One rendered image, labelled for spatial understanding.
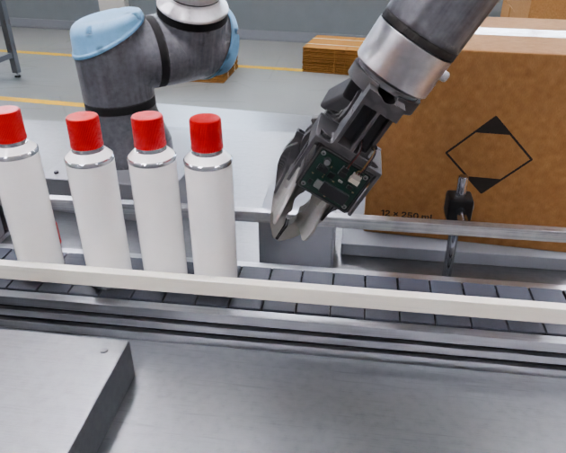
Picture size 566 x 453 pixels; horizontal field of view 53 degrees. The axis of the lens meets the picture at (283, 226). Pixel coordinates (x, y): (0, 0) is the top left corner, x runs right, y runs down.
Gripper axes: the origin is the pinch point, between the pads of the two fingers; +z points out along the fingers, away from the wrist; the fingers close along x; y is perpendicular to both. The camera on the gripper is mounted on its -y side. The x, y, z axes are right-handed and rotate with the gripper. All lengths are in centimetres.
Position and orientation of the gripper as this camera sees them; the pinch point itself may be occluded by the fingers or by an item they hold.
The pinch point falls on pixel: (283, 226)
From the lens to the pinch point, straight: 63.6
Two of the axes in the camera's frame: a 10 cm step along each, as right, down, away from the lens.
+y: -1.3, 5.0, -8.6
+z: -4.9, 7.2, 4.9
